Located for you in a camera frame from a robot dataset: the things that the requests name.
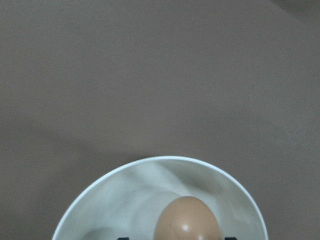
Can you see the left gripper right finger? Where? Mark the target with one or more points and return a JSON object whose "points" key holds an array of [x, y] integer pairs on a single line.
{"points": [[230, 238]]}

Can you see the brown egg from bowl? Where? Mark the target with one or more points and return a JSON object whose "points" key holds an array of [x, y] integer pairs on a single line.
{"points": [[187, 218]]}

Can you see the white bowl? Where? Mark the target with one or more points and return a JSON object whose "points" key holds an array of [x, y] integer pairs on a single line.
{"points": [[127, 202]]}

